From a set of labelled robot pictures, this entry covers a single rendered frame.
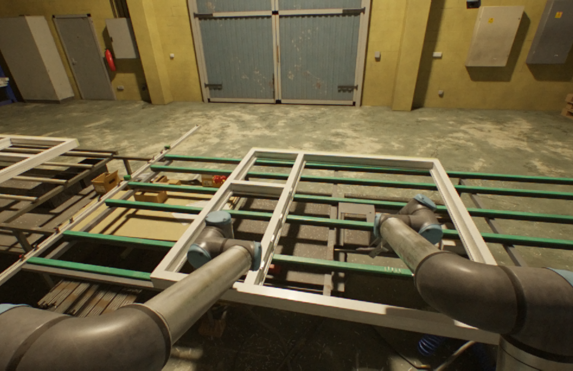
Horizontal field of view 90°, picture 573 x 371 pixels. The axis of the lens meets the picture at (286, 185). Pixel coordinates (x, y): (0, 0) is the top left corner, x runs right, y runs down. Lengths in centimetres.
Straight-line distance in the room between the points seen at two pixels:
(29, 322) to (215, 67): 764
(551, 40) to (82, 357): 813
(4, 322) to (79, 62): 979
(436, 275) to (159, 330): 48
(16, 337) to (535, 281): 76
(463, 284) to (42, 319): 64
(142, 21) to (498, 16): 752
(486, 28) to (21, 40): 1078
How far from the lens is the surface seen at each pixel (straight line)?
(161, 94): 847
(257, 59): 758
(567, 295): 67
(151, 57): 836
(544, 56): 814
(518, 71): 824
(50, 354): 48
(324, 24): 726
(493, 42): 771
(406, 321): 126
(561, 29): 817
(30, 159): 321
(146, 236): 220
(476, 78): 795
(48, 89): 1046
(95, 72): 995
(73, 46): 1018
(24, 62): 1069
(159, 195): 250
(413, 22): 703
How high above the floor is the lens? 190
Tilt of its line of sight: 30 degrees down
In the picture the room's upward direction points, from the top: 2 degrees counter-clockwise
